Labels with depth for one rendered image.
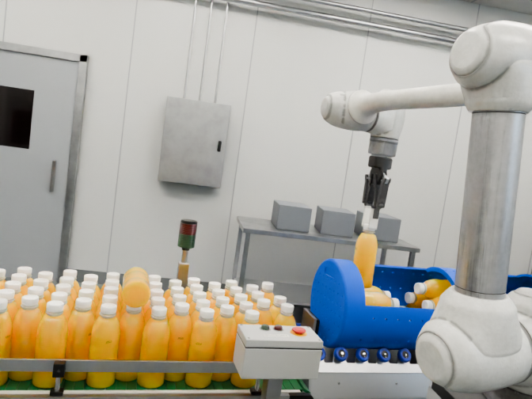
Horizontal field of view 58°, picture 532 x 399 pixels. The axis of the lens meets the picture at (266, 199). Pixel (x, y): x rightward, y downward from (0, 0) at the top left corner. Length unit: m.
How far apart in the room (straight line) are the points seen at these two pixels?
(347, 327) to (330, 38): 3.99
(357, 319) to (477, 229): 0.58
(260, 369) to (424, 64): 4.59
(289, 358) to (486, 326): 0.46
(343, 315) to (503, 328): 0.55
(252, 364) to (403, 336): 0.58
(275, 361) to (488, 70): 0.79
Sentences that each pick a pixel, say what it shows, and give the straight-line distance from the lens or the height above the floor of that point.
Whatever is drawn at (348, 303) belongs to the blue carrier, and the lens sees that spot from 1.49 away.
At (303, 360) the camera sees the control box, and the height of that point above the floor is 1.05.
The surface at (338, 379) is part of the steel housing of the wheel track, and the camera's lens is 1.58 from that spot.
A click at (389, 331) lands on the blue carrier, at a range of 1.58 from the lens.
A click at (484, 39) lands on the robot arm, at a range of 1.02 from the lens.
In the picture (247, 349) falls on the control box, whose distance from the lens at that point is 1.20.
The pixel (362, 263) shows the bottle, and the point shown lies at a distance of 1.60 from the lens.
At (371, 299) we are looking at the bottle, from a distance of 1.58.
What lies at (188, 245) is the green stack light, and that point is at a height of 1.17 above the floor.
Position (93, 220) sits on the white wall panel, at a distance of 5.04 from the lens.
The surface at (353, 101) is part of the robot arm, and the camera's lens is 1.45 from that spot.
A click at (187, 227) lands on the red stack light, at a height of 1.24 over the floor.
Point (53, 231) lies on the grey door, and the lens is 5.10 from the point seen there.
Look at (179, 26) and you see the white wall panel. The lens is 5.01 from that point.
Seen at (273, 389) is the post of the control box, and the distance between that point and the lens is 1.30.
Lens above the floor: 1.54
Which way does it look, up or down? 5 degrees down
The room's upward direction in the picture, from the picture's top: 8 degrees clockwise
